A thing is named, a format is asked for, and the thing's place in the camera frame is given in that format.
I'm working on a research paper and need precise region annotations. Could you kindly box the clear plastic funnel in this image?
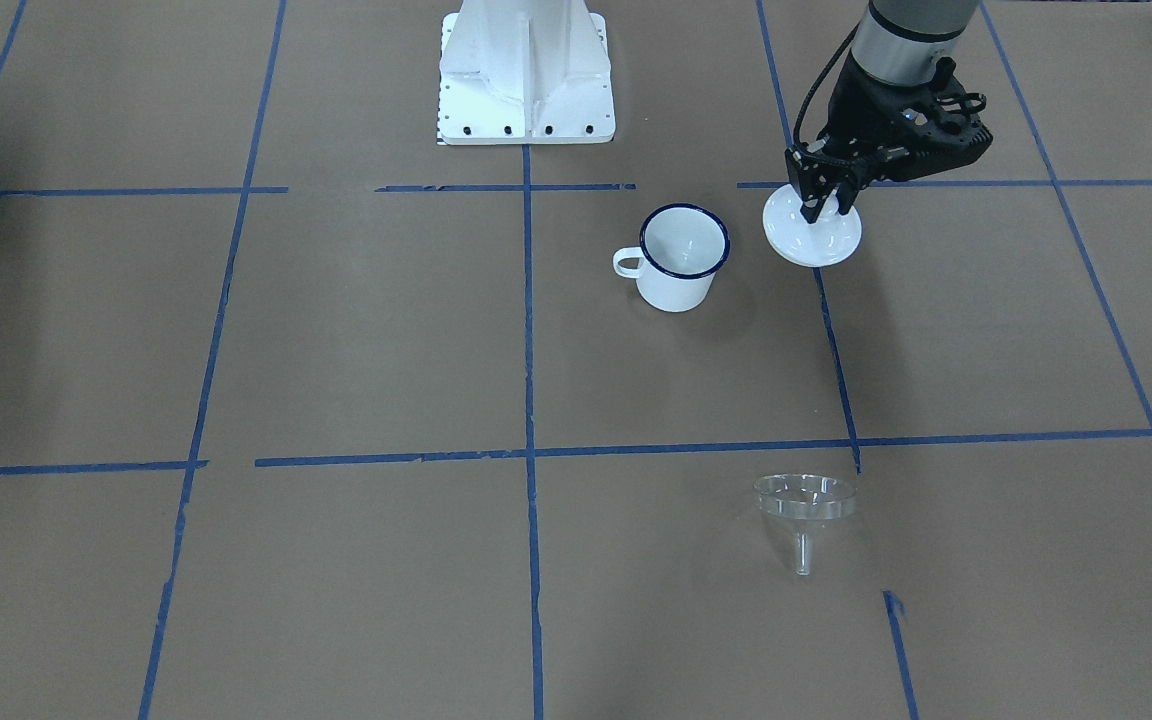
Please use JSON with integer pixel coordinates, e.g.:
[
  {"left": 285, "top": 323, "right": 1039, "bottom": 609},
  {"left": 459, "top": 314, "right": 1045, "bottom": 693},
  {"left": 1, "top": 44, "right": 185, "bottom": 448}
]
[{"left": 751, "top": 473, "right": 861, "bottom": 577}]

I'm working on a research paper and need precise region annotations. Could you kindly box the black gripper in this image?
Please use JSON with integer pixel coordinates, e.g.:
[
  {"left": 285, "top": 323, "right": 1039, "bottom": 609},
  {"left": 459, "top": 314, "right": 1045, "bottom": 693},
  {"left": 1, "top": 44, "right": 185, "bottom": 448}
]
[{"left": 785, "top": 58, "right": 995, "bottom": 225}]

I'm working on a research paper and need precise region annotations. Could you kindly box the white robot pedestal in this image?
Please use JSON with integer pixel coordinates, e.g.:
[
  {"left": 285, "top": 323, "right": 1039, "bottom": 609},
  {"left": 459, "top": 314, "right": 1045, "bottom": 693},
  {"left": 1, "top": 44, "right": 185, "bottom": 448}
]
[{"left": 435, "top": 1, "right": 617, "bottom": 146}]

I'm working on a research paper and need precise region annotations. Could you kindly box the white enamel mug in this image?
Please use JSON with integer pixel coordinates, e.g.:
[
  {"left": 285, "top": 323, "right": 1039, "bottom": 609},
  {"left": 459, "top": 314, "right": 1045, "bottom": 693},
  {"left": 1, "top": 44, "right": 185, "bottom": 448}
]
[{"left": 612, "top": 202, "right": 732, "bottom": 313}]

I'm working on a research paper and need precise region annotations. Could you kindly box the white ceramic lid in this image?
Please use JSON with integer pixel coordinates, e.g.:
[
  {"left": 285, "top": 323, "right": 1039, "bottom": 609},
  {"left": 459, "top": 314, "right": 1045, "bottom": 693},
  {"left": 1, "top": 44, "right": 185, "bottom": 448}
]
[{"left": 761, "top": 184, "right": 863, "bottom": 268}]

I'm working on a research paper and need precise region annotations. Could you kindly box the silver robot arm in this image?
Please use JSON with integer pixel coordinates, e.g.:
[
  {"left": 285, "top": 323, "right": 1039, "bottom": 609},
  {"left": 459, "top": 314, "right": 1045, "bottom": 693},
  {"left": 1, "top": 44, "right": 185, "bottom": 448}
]
[{"left": 786, "top": 1, "right": 993, "bottom": 223}]

